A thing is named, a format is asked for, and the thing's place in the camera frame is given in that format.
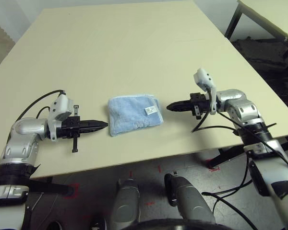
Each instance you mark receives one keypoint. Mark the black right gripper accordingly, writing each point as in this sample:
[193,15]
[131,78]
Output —
[200,103]

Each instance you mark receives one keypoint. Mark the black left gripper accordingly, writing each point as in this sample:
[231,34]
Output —
[70,127]

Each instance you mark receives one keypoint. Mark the blue terry towel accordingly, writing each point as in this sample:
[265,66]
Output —
[134,112]

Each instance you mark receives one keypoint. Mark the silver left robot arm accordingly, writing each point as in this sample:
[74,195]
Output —
[21,143]

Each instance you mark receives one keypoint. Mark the grey robot left leg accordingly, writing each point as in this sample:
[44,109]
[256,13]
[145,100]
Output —
[126,203]

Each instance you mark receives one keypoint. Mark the grey robot leg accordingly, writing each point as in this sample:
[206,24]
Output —
[126,203]
[189,201]

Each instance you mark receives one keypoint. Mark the grey robot right leg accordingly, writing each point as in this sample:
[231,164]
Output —
[189,201]

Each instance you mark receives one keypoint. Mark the beige curtain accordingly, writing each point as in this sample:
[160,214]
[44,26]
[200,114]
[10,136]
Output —
[0,48]

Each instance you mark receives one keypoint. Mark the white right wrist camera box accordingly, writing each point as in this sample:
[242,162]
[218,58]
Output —
[204,77]

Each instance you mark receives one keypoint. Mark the side table with black frame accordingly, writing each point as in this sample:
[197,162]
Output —
[278,12]

